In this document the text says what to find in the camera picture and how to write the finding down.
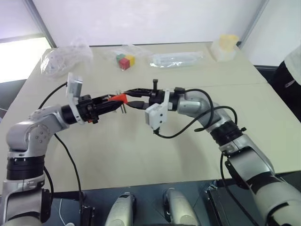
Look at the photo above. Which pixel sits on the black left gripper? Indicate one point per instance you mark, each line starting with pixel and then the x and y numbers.
pixel 85 108

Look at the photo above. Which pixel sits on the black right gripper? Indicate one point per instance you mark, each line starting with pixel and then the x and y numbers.
pixel 156 97

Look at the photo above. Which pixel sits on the red hex key holder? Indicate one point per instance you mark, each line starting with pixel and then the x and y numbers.
pixel 120 98

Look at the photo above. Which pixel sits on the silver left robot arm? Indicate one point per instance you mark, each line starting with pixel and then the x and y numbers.
pixel 26 131

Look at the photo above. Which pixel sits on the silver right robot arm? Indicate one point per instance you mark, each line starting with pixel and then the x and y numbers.
pixel 247 150

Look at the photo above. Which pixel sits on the silver hex key in holder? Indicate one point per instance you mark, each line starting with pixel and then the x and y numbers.
pixel 125 108
pixel 122 108

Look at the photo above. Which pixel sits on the red cube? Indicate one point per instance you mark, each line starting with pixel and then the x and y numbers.
pixel 124 63

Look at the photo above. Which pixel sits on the yellow cube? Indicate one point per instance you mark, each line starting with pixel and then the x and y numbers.
pixel 131 60

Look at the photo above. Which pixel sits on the green cube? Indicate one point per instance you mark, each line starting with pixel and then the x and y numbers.
pixel 120 57

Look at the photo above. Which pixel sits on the clear crumpled plastic bag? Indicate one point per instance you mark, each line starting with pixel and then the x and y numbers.
pixel 131 50

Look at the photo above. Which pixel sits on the clear flat plastic package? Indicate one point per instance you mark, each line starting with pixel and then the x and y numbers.
pixel 176 60

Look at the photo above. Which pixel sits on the plastic bag of white parts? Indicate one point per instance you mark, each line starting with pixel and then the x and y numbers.
pixel 62 60

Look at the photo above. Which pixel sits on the white box with yellow top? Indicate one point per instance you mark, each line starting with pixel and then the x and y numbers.
pixel 223 50

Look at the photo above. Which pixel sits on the silver rounded robot leg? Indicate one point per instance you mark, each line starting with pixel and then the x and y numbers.
pixel 179 208
pixel 121 209

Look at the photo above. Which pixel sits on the black case with metal latch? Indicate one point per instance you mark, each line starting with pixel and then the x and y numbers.
pixel 218 204

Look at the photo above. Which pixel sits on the person in black and white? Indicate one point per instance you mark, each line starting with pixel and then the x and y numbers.
pixel 288 80

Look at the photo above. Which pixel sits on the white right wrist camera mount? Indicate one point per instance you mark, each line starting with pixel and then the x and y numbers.
pixel 156 115

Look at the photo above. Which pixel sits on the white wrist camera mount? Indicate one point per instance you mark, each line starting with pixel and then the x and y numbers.
pixel 156 115
pixel 74 86

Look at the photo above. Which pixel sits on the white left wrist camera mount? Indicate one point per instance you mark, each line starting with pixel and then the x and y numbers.
pixel 74 86

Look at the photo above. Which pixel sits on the grey metal frame post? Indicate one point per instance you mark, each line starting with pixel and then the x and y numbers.
pixel 255 20
pixel 41 21

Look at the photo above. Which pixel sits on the black bracket under table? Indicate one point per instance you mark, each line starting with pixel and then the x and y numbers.
pixel 87 215

